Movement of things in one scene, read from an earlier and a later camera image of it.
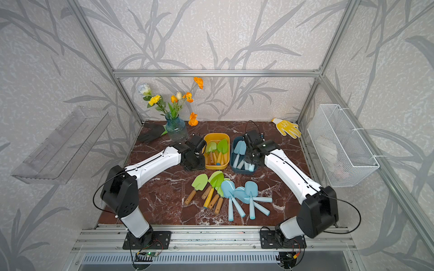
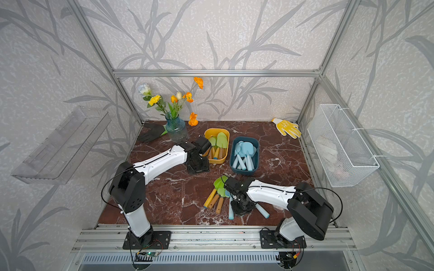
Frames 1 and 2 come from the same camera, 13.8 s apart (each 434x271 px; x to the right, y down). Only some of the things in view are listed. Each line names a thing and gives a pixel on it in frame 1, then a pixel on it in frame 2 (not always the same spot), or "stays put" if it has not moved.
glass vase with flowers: x=175 y=126 stays put
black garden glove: x=156 y=131 stays put
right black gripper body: x=248 y=157 → x=239 y=209
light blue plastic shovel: x=228 y=190 stays put
